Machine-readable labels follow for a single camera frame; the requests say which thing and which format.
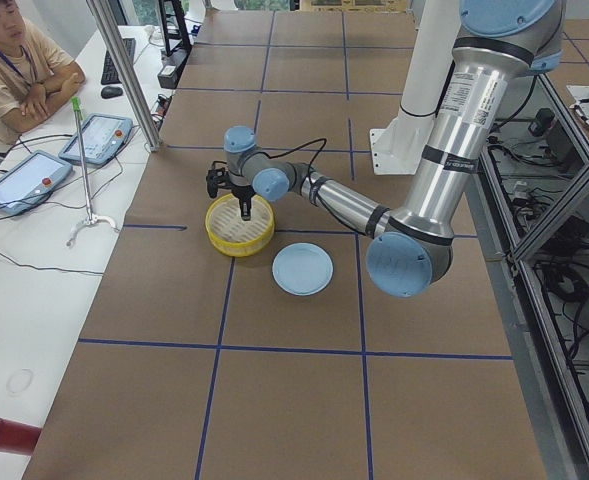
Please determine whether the aluminium frame post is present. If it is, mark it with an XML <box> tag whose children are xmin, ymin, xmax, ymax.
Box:
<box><xmin>86</xmin><ymin>0</ymin><xmax>161</xmax><ymax>152</ymax></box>

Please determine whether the far teach pendant tablet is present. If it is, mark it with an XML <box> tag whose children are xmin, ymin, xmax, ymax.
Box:
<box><xmin>81</xmin><ymin>113</ymin><xmax>134</xmax><ymax>167</ymax></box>

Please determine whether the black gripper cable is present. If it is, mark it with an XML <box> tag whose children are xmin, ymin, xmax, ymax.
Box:
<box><xmin>256</xmin><ymin>137</ymin><xmax>329</xmax><ymax>171</ymax></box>

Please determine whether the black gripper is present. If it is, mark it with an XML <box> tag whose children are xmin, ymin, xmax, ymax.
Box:
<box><xmin>231</xmin><ymin>185</ymin><xmax>255</xmax><ymax>220</ymax></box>

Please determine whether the light blue plate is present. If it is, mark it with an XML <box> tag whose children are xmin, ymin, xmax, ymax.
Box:
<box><xmin>272</xmin><ymin>242</ymin><xmax>334</xmax><ymax>296</ymax></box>

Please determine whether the black computer mouse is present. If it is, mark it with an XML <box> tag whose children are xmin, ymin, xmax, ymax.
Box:
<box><xmin>100</xmin><ymin>85</ymin><xmax>123</xmax><ymax>99</ymax></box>

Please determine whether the near teach pendant tablet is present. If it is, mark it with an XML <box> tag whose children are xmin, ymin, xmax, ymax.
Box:
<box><xmin>0</xmin><ymin>150</ymin><xmax>73</xmax><ymax>215</ymax></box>

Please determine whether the red cylinder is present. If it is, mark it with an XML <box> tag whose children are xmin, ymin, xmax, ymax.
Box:
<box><xmin>0</xmin><ymin>418</ymin><xmax>41</xmax><ymax>456</ymax></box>

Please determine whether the black power adapter box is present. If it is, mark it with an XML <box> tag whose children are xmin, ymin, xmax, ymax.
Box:
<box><xmin>157</xmin><ymin>49</ymin><xmax>188</xmax><ymax>90</ymax></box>

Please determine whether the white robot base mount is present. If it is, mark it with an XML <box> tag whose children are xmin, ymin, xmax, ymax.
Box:
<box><xmin>368</xmin><ymin>0</ymin><xmax>468</xmax><ymax>176</ymax></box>

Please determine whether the teach pendant tablet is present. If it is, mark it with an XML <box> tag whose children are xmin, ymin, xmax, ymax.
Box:
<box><xmin>81</xmin><ymin>113</ymin><xmax>134</xmax><ymax>167</ymax></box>
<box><xmin>0</xmin><ymin>150</ymin><xmax>73</xmax><ymax>215</ymax></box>

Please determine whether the metal reacher grabber stick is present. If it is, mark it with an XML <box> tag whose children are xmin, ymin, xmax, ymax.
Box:
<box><xmin>66</xmin><ymin>96</ymin><xmax>120</xmax><ymax>248</ymax></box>

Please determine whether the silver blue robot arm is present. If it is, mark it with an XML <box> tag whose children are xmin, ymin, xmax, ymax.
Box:
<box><xmin>207</xmin><ymin>1</ymin><xmax>566</xmax><ymax>297</ymax></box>

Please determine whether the seated person beige shirt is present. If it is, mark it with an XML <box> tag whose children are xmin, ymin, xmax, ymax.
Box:
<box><xmin>0</xmin><ymin>1</ymin><xmax>85</xmax><ymax>145</ymax></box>

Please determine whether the black keyboard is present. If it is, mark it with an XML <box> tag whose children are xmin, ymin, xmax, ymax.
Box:
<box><xmin>100</xmin><ymin>36</ymin><xmax>138</xmax><ymax>86</ymax></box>

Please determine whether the yellow rimmed bamboo steamer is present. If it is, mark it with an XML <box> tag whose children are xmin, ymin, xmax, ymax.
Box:
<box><xmin>205</xmin><ymin>194</ymin><xmax>275</xmax><ymax>257</ymax></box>

